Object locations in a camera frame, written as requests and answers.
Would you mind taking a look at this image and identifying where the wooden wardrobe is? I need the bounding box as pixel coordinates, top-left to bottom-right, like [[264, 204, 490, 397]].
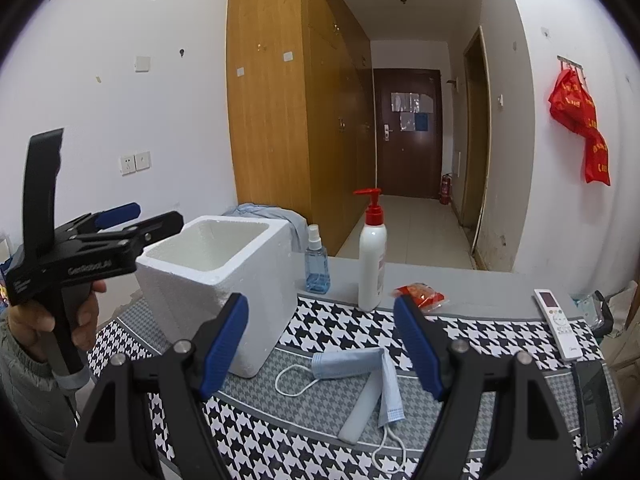
[[224, 0, 377, 257]]

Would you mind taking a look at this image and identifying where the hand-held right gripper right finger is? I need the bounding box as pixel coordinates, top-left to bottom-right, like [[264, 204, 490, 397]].
[[393, 293, 587, 480]]

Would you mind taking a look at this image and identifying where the grey paper notice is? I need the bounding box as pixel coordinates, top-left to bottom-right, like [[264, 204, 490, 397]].
[[391, 92, 434, 114]]

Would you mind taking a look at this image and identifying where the white foam box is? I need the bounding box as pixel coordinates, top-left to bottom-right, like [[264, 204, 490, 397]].
[[135, 214, 298, 379]]

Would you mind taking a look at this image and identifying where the black strap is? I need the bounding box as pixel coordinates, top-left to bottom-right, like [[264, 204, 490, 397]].
[[592, 290, 615, 333]]

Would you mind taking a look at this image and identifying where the metal wall hook rack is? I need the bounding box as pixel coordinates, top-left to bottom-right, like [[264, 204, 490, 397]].
[[557, 54, 585, 79]]

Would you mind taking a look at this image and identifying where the person's left hand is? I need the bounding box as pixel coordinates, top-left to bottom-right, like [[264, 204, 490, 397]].
[[0, 279, 109, 362]]

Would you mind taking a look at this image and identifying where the wooden side door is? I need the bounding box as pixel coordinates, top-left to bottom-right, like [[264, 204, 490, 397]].
[[459, 24, 494, 257]]

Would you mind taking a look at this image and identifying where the white tote bag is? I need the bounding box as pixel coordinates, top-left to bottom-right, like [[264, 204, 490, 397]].
[[609, 280, 640, 332]]

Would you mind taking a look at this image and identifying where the dark brown door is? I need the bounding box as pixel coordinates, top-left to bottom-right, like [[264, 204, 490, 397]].
[[372, 67, 444, 200]]

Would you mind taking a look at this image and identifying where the white pump bottle red top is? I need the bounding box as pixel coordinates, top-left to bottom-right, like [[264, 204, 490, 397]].
[[352, 187, 389, 312]]

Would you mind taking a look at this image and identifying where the blue face mask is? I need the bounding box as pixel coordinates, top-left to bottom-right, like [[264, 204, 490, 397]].
[[275, 347, 385, 400], [371, 350, 409, 475]]

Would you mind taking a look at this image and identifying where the red plastic bag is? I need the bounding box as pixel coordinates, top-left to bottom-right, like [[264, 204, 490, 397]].
[[547, 67, 612, 187]]

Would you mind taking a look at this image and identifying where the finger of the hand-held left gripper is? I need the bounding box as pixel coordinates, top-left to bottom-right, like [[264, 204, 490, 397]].
[[54, 202, 142, 237], [74, 211, 185, 262]]

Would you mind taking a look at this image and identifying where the blue spray bottle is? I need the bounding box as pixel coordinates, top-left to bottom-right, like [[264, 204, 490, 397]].
[[303, 223, 331, 295]]

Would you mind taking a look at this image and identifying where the teal plastic packet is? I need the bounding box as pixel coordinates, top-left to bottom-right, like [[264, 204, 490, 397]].
[[573, 293, 601, 328]]

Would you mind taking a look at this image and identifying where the white remote control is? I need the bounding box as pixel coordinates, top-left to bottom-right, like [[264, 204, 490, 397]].
[[532, 288, 584, 362]]

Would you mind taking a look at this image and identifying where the light blue cloth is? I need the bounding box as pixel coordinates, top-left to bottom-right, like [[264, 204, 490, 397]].
[[234, 203, 307, 252]]

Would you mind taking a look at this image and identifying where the black smartphone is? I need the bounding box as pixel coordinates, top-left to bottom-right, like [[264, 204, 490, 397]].
[[571, 359, 617, 450]]

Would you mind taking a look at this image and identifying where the red snack packet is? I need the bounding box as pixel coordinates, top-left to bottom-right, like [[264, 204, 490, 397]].
[[392, 282, 449, 314]]

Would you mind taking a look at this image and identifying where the person's left forearm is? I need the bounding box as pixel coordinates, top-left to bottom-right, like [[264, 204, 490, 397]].
[[0, 319, 77, 462]]

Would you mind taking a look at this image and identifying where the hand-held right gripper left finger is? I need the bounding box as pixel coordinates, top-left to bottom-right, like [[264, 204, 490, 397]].
[[62, 293, 250, 480]]

